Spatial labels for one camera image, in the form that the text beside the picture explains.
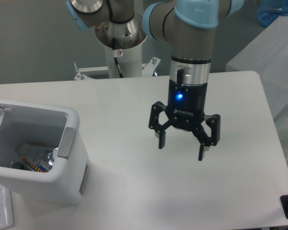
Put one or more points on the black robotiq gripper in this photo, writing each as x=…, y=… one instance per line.
x=185, y=110

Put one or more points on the white paper wrapper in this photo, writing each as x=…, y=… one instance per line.
x=34, y=153

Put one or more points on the crushed clear plastic bottle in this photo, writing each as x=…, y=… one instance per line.
x=48, y=159

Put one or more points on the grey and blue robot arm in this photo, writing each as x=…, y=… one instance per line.
x=189, y=26

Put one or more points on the colourful trash inside can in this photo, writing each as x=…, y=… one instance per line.
x=25, y=164

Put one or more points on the white open trash can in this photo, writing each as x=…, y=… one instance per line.
x=44, y=125

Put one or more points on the grey side table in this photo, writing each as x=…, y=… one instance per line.
x=267, y=55

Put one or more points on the blue water jug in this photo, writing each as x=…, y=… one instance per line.
x=270, y=10

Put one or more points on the white tray with plastic bag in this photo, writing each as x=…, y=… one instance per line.
x=6, y=209

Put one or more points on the white pedestal base bracket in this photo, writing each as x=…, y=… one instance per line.
x=148, y=69

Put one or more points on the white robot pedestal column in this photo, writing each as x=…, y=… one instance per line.
x=126, y=63

